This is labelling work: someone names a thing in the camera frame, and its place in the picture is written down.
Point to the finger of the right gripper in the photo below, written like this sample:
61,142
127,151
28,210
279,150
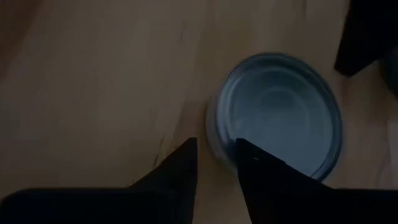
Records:
370,31

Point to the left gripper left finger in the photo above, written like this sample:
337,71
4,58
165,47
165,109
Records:
140,205

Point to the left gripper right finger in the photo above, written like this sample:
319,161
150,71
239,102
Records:
295,205

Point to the salmon can red blue label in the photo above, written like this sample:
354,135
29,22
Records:
280,118

